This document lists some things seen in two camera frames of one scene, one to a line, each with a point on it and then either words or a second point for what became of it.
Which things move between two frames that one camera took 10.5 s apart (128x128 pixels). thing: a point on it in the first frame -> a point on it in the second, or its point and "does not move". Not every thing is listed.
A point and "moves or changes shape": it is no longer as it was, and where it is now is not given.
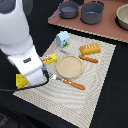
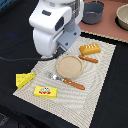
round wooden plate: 69,66 does not move
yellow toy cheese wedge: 20,80 does not move
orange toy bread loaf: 92,48 does not move
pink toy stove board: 106,27 does not move
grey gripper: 30,67 -> 70,34
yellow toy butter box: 49,59 moves or changes shape
